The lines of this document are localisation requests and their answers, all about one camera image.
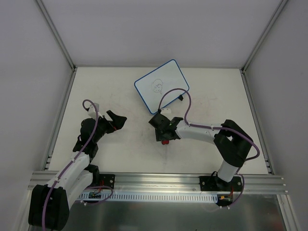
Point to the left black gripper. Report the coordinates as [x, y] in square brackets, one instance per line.
[109, 123]

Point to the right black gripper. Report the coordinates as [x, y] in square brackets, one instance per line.
[161, 125]

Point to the blue framed whiteboard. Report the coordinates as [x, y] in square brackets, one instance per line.
[161, 86]

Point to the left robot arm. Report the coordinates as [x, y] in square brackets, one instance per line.
[51, 203]

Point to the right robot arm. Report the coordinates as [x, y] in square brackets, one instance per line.
[231, 141]

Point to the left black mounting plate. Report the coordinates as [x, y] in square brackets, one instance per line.
[107, 180]

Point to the black mounting plate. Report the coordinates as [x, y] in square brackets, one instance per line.
[107, 180]
[215, 184]

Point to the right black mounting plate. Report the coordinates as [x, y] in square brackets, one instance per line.
[215, 184]

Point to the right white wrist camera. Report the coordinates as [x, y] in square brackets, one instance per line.
[165, 111]

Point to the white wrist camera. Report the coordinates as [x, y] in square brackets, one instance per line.
[165, 111]
[93, 111]

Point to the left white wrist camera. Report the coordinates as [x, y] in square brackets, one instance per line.
[93, 111]

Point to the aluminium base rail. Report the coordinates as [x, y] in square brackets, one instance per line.
[154, 182]

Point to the white slotted cable duct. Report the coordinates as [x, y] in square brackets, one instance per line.
[150, 197]

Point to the left aluminium frame post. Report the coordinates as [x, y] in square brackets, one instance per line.
[54, 31]

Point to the aluminium frame post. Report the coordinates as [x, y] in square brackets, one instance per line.
[54, 31]
[274, 17]

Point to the right aluminium frame post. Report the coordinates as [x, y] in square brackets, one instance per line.
[274, 17]

